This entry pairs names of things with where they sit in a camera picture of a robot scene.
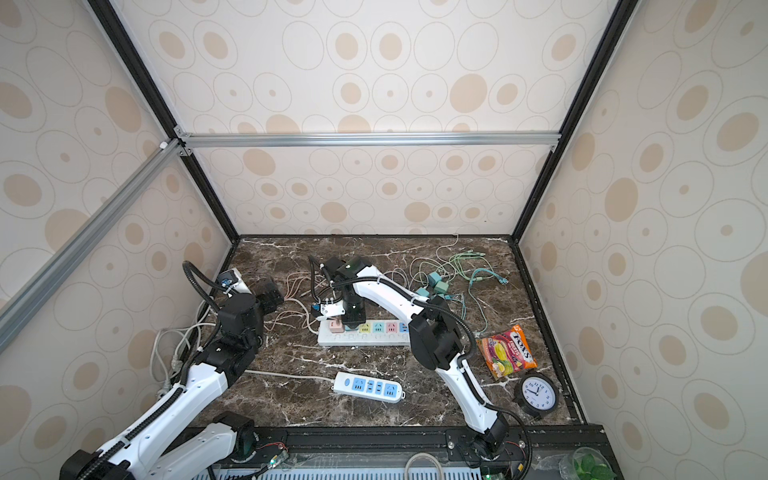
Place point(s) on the light green charger plug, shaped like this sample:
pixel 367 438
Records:
pixel 441 287

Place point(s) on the teal charger plug back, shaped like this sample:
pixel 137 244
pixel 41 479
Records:
pixel 434 279

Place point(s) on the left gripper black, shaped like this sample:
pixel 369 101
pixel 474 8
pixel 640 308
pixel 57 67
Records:
pixel 269 303

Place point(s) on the horizontal aluminium rail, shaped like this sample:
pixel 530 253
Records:
pixel 370 139

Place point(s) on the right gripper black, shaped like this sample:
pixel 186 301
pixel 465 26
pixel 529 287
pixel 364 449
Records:
pixel 355 319

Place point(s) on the short white blue power strip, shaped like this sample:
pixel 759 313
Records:
pixel 368 388

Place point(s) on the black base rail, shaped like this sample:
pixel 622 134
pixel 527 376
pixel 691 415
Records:
pixel 545 452

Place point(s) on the clear cup with green leaves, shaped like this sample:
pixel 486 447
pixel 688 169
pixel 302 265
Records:
pixel 585 463

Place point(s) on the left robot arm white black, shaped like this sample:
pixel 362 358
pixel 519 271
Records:
pixel 147 448

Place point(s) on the black round clock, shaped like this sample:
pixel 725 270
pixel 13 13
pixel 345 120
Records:
pixel 537 395

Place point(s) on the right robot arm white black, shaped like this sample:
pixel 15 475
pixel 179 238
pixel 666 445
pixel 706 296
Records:
pixel 439 339

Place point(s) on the long white colourful power strip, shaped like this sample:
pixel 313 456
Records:
pixel 379 332

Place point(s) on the colourful candy bag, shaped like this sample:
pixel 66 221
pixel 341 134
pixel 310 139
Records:
pixel 507 353

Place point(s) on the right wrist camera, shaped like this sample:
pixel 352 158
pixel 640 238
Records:
pixel 328 308

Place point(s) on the diagonal aluminium rail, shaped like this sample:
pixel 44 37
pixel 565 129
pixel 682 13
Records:
pixel 33 295

